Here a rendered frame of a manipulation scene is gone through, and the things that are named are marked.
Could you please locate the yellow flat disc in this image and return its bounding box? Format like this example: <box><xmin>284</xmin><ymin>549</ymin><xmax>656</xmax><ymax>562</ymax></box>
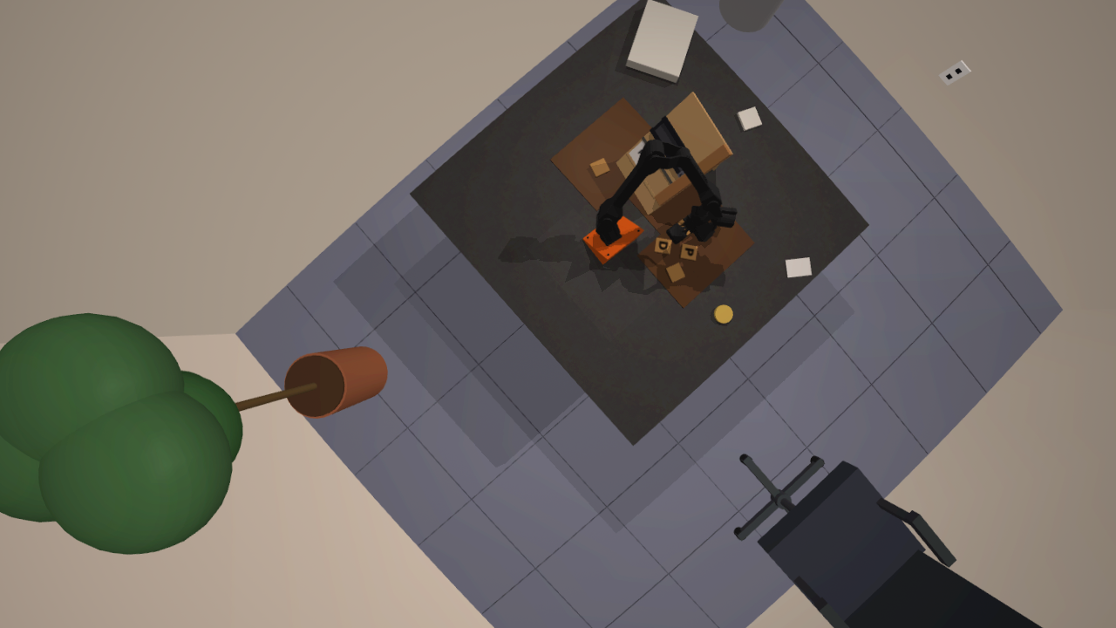
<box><xmin>714</xmin><ymin>305</ymin><xmax>733</xmax><ymax>323</ymax></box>

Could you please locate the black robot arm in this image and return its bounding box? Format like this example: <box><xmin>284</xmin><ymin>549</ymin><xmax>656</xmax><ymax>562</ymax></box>
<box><xmin>595</xmin><ymin>141</ymin><xmax>738</xmax><ymax>247</ymax></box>

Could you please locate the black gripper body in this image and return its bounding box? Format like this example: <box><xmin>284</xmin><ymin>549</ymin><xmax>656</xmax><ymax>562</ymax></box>
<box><xmin>666</xmin><ymin>214</ymin><xmax>702</xmax><ymax>244</ymax></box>

